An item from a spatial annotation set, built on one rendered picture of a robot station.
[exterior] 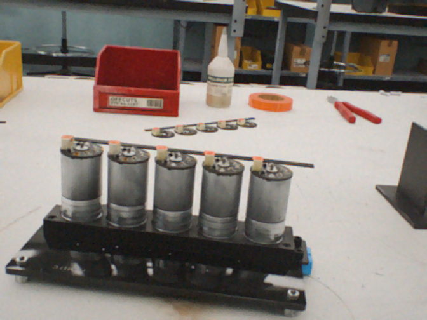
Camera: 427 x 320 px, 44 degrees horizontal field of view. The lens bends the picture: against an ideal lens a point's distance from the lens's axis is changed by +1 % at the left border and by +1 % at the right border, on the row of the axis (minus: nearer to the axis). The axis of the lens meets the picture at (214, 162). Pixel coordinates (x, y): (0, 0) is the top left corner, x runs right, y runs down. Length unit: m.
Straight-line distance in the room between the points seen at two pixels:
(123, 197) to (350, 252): 0.15
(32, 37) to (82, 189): 4.49
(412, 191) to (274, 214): 0.17
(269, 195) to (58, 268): 0.12
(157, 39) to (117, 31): 0.34
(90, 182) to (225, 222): 0.08
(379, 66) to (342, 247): 4.63
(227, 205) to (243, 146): 0.24
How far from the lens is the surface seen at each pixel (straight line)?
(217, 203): 0.30
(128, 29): 4.76
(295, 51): 4.59
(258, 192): 0.30
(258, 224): 0.31
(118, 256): 0.31
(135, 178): 0.31
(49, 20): 4.77
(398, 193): 0.47
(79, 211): 0.32
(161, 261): 0.31
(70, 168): 0.32
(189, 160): 0.31
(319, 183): 0.47
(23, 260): 0.31
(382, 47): 4.95
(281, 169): 0.31
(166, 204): 0.31
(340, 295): 0.32
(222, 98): 0.68
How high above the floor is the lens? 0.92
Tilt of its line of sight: 20 degrees down
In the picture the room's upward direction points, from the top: 5 degrees clockwise
